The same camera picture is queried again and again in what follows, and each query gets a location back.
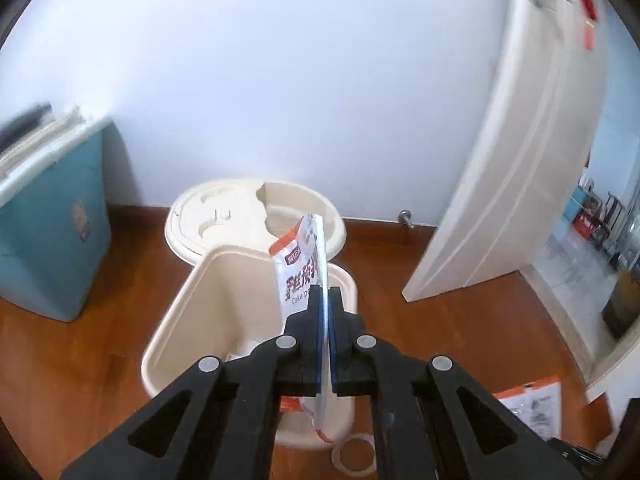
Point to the metal door stopper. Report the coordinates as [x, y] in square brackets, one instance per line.
[406, 217]

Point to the white tape roll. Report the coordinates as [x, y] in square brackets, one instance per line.
[339, 457]

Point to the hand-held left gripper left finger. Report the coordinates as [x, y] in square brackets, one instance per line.
[320, 360]

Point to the blue storage box white lid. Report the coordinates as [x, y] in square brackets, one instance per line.
[45, 240]

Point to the white folded cloth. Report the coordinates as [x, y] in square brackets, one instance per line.
[52, 135]

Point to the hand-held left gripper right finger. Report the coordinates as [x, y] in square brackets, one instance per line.
[335, 360]

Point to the brown low cabinet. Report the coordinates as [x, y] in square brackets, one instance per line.
[622, 305]

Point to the beige rectangular trash bin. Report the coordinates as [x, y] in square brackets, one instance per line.
[225, 300]

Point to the dark wooden armchair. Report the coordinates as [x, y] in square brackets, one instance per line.
[611, 220]

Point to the red plastic crate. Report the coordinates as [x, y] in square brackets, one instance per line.
[585, 225]

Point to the beige round lidded bucket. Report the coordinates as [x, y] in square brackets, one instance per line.
[225, 205]

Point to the white room door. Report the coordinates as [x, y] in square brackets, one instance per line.
[525, 160]

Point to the blue plastic crate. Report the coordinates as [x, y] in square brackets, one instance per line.
[579, 200]

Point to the white orange snack packet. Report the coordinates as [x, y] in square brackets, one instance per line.
[530, 405]
[300, 270]

